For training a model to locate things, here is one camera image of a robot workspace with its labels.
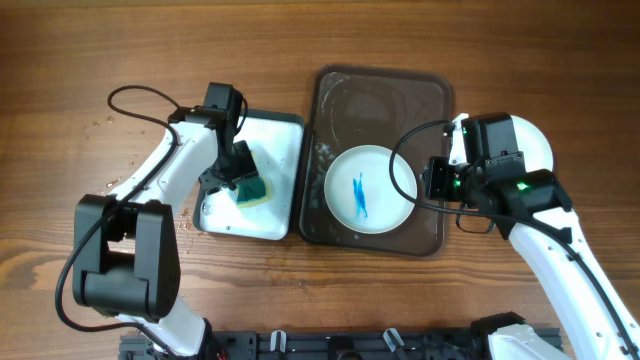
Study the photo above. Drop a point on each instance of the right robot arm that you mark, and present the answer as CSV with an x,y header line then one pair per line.
x,y
500,167

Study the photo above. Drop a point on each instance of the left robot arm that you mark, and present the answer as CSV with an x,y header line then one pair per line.
x,y
125,261

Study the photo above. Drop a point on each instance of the black tray with white liner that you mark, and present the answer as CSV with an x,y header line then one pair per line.
x,y
275,141

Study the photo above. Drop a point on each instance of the brown plastic tray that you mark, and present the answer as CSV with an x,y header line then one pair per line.
x,y
355,106

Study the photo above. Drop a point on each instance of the white plate blue smear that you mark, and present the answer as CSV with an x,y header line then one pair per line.
x,y
536,149

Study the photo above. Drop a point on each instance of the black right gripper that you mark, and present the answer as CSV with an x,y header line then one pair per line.
x,y
435,178

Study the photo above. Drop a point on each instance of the white plate blue streak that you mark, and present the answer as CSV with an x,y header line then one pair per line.
x,y
363,188

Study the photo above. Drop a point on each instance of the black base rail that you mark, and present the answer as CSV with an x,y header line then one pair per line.
x,y
450,343

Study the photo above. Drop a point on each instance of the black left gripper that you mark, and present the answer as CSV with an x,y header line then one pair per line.
x,y
246,165

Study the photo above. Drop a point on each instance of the green yellow sponge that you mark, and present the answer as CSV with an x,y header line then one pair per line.
x,y
252,192

